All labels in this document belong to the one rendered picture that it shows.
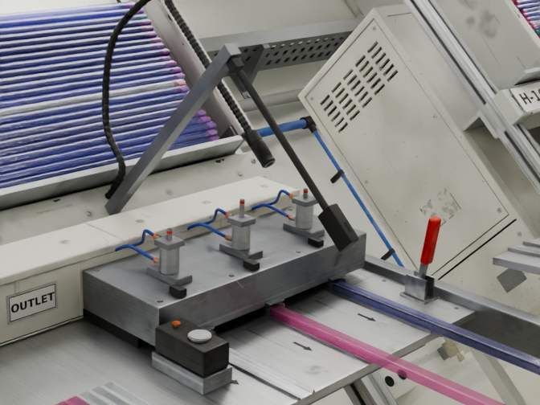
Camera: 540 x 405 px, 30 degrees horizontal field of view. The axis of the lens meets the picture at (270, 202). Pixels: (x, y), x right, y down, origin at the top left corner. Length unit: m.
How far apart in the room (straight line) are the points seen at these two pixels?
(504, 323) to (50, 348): 0.52
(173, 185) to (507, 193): 0.92
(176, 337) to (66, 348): 0.14
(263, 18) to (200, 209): 3.03
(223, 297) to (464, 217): 1.13
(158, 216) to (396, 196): 1.09
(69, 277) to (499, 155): 1.24
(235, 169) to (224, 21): 2.71
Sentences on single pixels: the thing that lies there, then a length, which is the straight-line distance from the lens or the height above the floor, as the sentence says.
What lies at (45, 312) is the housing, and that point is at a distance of 1.14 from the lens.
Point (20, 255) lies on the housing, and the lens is 1.14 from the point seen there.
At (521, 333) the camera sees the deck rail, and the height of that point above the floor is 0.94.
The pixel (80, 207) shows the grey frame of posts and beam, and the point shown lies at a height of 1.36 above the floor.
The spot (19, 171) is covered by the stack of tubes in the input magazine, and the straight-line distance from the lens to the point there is 1.25.
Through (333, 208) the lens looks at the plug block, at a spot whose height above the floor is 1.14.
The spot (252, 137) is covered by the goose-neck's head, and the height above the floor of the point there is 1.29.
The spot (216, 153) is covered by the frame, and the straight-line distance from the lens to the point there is 1.43.
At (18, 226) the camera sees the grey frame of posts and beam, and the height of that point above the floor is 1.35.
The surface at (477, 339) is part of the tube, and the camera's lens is 1.14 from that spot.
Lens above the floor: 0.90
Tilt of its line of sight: 15 degrees up
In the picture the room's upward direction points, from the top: 32 degrees counter-clockwise
